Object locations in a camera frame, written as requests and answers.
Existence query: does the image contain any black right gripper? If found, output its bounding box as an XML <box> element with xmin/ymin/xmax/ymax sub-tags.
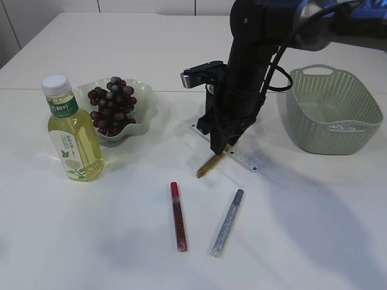
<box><xmin>197</xmin><ymin>67</ymin><xmax>258</xmax><ymax>155</ymax></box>

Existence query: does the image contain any gold marker pen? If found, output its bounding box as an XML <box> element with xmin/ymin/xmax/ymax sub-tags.
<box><xmin>196</xmin><ymin>145</ymin><xmax>235</xmax><ymax>179</ymax></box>

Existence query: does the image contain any purple artificial grape bunch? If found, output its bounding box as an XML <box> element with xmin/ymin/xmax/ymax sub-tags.
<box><xmin>88</xmin><ymin>76</ymin><xmax>137</xmax><ymax>137</ymax></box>

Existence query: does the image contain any clear plastic sheet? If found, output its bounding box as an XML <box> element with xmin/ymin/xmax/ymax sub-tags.
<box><xmin>328</xmin><ymin>123</ymin><xmax>364</xmax><ymax>132</ymax></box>

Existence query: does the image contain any yellow tea bottle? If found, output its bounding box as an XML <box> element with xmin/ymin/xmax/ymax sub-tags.
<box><xmin>41</xmin><ymin>74</ymin><xmax>105</xmax><ymax>182</ymax></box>

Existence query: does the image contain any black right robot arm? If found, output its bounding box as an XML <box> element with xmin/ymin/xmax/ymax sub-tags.
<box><xmin>181</xmin><ymin>1</ymin><xmax>386</xmax><ymax>154</ymax></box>

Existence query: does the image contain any clear plastic ruler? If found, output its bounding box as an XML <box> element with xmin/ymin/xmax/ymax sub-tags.
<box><xmin>189</xmin><ymin>119</ymin><xmax>265</xmax><ymax>173</ymax></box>

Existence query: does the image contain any black mesh pen cup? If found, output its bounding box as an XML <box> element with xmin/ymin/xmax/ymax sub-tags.
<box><xmin>205</xmin><ymin>85</ymin><xmax>216</xmax><ymax>112</ymax></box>

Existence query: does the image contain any silver glitter glue tube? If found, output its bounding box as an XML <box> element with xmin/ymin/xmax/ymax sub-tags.
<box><xmin>210</xmin><ymin>189</ymin><xmax>244</xmax><ymax>258</ymax></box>

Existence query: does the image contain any red glitter glue tube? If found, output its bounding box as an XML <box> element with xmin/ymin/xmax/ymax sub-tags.
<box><xmin>170</xmin><ymin>182</ymin><xmax>188</xmax><ymax>252</ymax></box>

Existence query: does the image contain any green woven plastic basket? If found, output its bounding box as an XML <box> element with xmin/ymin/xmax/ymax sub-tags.
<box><xmin>287</xmin><ymin>65</ymin><xmax>383</xmax><ymax>155</ymax></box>

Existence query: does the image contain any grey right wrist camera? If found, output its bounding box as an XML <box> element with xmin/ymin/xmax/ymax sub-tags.
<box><xmin>180</xmin><ymin>60</ymin><xmax>227</xmax><ymax>89</ymax></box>

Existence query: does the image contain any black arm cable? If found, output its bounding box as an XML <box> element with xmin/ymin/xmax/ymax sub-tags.
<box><xmin>211</xmin><ymin>0</ymin><xmax>363</xmax><ymax>140</ymax></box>

